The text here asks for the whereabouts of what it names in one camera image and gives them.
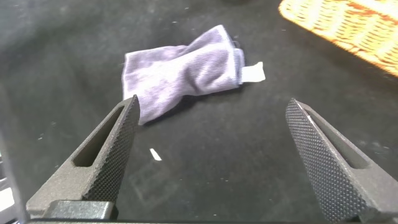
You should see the grey towel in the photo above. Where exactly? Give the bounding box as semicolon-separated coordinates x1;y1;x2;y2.
121;24;267;126

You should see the small white paper scrap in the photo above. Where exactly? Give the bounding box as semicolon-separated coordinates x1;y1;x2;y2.
149;147;163;162

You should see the black table cloth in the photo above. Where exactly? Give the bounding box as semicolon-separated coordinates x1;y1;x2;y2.
0;0;398;224

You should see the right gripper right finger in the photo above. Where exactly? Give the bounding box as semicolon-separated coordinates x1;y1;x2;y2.
285;98;398;224

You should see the woven wicker basket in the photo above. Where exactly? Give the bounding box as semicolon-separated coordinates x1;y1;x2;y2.
278;0;398;78

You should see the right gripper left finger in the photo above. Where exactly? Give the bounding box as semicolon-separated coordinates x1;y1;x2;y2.
26;95;141;220

